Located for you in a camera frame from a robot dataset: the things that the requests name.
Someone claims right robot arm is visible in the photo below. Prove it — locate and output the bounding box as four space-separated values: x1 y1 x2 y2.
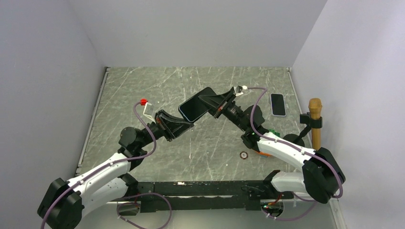
197 90 346 204

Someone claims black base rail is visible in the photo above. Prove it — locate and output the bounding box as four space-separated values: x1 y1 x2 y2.
117 180 293 213

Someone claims orange curved toy track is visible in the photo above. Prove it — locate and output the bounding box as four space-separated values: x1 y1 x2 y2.
256 151 272 157

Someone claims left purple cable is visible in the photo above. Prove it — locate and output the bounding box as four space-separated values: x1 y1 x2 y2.
39 101 157 229

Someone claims brown microphone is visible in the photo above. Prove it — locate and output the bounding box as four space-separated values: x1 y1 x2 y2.
308 98 322 150

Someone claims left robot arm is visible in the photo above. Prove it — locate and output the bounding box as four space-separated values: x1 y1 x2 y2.
37 110 194 229

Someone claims small round brown coin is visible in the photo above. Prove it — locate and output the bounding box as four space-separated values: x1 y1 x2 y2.
239 151 248 159

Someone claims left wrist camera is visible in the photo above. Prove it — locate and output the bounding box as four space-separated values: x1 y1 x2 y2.
140 98 155 120

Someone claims green toy brick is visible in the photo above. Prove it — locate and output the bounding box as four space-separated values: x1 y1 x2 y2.
269 129 281 137

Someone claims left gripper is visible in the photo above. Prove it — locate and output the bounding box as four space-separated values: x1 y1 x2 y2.
138 109 194 148

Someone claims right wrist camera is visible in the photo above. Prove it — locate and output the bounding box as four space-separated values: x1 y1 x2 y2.
233 85 248 97

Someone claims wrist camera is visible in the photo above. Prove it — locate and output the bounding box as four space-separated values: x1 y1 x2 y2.
233 85 248 97
140 98 155 120

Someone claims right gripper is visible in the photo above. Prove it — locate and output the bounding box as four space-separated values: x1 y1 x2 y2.
197 91 248 132

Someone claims black smartphone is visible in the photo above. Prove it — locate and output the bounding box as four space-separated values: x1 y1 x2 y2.
178 87 216 123

